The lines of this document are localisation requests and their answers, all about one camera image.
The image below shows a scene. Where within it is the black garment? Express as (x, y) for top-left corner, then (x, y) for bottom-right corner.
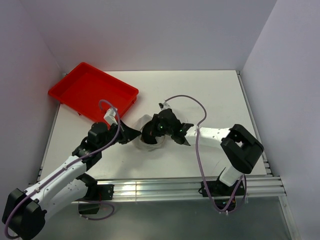
(141, 120), (165, 145)

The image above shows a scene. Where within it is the purple cable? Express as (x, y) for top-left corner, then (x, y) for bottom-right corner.
(1, 99), (122, 238)
(163, 94), (248, 215)

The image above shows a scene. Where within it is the aluminium mounting rail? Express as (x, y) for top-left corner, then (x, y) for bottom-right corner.
(37, 175), (287, 205)

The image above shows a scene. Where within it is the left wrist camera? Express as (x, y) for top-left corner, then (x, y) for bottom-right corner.
(103, 108), (118, 126)

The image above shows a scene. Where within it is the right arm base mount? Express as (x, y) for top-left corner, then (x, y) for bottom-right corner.
(206, 177), (247, 197)

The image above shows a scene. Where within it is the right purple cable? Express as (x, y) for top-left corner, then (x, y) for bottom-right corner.
(163, 94), (248, 215)

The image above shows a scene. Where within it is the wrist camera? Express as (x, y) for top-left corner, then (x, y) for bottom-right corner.
(103, 108), (118, 126)
(158, 101), (171, 111)

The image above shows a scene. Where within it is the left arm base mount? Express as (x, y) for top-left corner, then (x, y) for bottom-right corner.
(76, 173), (114, 201)

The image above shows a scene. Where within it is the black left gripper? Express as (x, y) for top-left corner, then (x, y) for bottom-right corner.
(98, 119), (141, 151)

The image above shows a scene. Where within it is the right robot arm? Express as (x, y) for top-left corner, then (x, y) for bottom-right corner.
(146, 108), (264, 195)

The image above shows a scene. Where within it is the red plastic tray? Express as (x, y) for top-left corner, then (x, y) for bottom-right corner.
(48, 62), (139, 122)

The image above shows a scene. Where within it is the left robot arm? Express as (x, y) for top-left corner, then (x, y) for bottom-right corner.
(2, 122), (141, 240)

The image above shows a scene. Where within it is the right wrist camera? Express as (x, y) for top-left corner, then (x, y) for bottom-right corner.
(158, 101), (171, 111)

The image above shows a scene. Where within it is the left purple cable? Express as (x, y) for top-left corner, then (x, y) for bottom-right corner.
(1, 99), (122, 238)

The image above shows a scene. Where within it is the white mesh laundry bag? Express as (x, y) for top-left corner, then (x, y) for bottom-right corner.
(134, 114), (171, 151)

